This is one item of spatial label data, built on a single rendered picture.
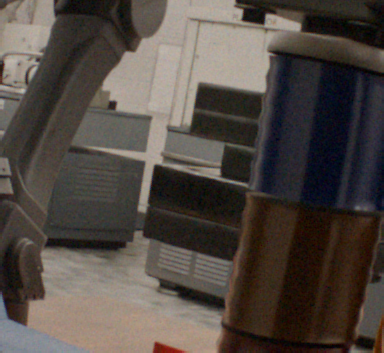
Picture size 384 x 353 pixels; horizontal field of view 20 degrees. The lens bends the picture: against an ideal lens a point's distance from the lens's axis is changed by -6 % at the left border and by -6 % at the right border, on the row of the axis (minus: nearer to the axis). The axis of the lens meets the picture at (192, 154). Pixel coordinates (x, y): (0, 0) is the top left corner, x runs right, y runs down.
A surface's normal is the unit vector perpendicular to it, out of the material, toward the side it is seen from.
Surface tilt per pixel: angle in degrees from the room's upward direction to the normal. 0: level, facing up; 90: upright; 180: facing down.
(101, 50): 99
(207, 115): 90
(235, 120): 90
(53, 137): 88
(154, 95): 90
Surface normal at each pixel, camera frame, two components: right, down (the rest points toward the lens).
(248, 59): -0.66, -0.07
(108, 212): 0.74, 0.16
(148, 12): 0.87, 0.18
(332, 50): -0.20, -0.30
